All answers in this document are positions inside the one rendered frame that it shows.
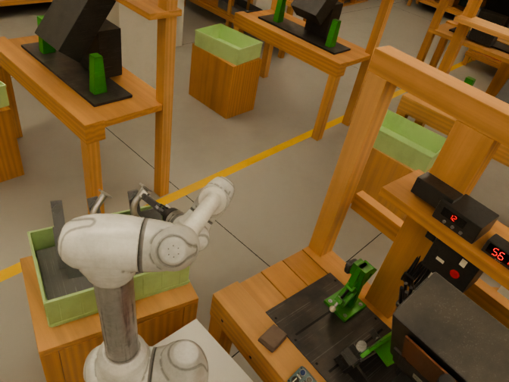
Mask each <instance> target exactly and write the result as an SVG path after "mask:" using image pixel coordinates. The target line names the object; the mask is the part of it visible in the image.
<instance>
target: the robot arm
mask: <svg viewBox="0 0 509 382"><path fill-rule="evenodd" d="M233 193H234V187H233V184H232V182H230V181H229V180H228V179H226V178H225V177H215V178H214V179H213V180H211V181H210V182H209V183H208V184H207V185H206V186H205V187H204V188H203V189H202V190H201V192H200V193H199V194H198V195H197V197H196V199H195V201H194V203H193V205H192V207H191V208H190V209H189V210H188V211H187V212H186V213H183V212H182V211H180V210H178V209H177V208H171V207H170V206H169V205H168V204H166V205H163V204H160V203H158V202H156V201H155V200H154V199H153V198H152V197H150V194H149V193H147V192H146V191H145V190H142V191H141V193H140V194H139V196H140V197H141V199H142V200H144V201H145V202H147V203H148V204H149V205H150V206H151V207H152V208H154V209H155V211H158V212H159V213H160V214H161V215H162V216H163V220H162V221H160V220H156V219H151V218H141V217H137V216H133V215H128V214H87V215H83V216H80V217H77V218H73V219H72V220H71V221H68V222H67V223H66V224H65V225H64V226H63V228H62V230H61V233H60V236H59V241H58V254H59V255H60V257H61V260H62V261H63V262H64V263H66V264H67V265H69V266H70V267H72V268H76V269H79V271H80V272H81V273H82V274H83V275H84V276H85V277H86V278H87V279H88V281H89V282H90V283H92V284H93V286H94V291H95V299H96V304H97V308H98V314H99V318H100V323H101V331H102V336H103V340H104V341H103V343H102V344H101V345H99V346H97V347H95V348H94V349H93V350H92V351H91V352H90V353H89V354H88V356H87V357H86V360H85V364H84V369H83V378H84V381H85V382H208V360H207V358H206V355H205V353H204V351H203V349H202V348H201V347H200V346H199V345H198V344H197V343H196V342H194V341H192V340H175V341H173V342H171V343H169V344H167V345H164V346H159V347H154V346H148V344H147V343H146V342H145V341H144V340H143V338H142V337H141V336H140V335H138V328H137V319H136V301H135V290H134V281H133V277H134V275H135V274H136V272H160V271H181V270H182V269H185V268H187V267H188V266H190V265H191V263H193V262H194V260H195V259H196V257H197V255H198V252H200V251H201V250H203V249H205V248H206V247H207V246H208V244H209V230H210V227H211V225H212V224H213V223H214V221H215V220H216V219H217V218H218V217H220V216H221V215H222V213H223V212H224V211H225V209H226V207H227V206H228V204H229V203H230V200H231V199H232V197H233ZM161 206H163V208H162V207H161ZM159 210H160V211H159Z"/></svg>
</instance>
